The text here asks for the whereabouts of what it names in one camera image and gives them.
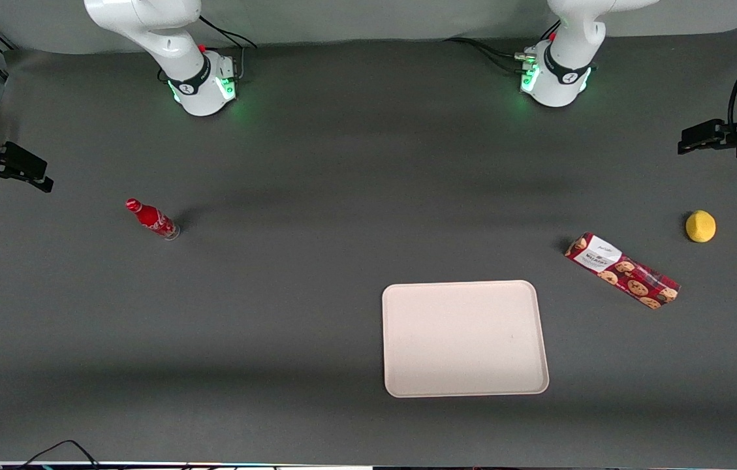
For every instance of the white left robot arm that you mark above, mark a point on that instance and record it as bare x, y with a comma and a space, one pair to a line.
567, 62

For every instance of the red cookie box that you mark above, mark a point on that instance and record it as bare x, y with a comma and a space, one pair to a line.
623, 269

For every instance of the beige plastic tray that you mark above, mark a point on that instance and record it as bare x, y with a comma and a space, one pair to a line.
465, 338

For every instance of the yellow lemon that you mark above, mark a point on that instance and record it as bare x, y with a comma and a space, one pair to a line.
700, 226

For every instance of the red cola bottle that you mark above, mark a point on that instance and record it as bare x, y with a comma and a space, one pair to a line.
151, 219

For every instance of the dark grey table mat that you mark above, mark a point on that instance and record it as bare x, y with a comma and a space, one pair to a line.
316, 228

